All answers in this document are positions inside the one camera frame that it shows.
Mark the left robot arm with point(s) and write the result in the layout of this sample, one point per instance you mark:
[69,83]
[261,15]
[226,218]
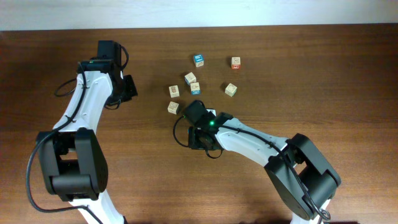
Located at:
[72,162]

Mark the circle picture wooden block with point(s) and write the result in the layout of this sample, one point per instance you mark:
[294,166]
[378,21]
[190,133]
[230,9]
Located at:
[230,89]

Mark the plain picture wooden block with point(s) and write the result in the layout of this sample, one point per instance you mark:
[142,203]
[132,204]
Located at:
[212,111]

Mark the hand picture blue block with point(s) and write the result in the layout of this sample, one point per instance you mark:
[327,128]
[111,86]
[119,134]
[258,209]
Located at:
[195,88]

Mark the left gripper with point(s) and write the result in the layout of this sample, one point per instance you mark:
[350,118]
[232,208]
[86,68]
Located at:
[130,88]

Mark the red side wooden block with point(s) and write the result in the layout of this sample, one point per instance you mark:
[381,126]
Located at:
[235,63]

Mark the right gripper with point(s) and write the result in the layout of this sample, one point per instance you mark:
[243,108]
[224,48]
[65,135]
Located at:
[198,140]

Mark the blue top wooden block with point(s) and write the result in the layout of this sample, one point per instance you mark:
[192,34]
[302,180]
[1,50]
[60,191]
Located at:
[198,60]

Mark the owl picture wooden block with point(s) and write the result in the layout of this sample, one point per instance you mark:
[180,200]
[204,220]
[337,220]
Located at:
[174,91]

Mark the blue side tilted block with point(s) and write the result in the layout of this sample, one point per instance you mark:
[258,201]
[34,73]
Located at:
[190,78]

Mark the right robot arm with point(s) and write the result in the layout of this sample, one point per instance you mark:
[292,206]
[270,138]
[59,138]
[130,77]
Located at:
[301,175]

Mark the green edged wooden block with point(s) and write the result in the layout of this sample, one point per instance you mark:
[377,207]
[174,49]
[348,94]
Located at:
[173,107]

